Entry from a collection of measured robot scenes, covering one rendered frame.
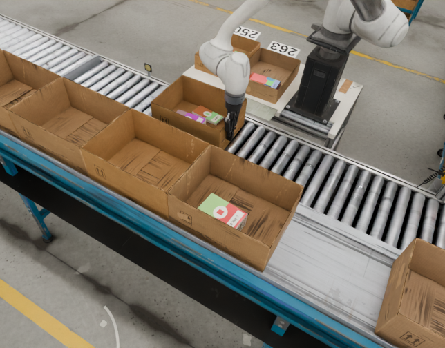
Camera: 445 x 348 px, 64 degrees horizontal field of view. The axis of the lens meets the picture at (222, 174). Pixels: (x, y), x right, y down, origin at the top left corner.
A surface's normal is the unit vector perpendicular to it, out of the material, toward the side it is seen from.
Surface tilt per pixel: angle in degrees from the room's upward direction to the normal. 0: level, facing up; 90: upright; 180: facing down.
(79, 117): 1
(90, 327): 0
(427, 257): 90
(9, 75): 90
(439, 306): 0
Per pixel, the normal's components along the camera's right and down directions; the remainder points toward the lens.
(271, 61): -0.47, 0.62
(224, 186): 0.05, -0.68
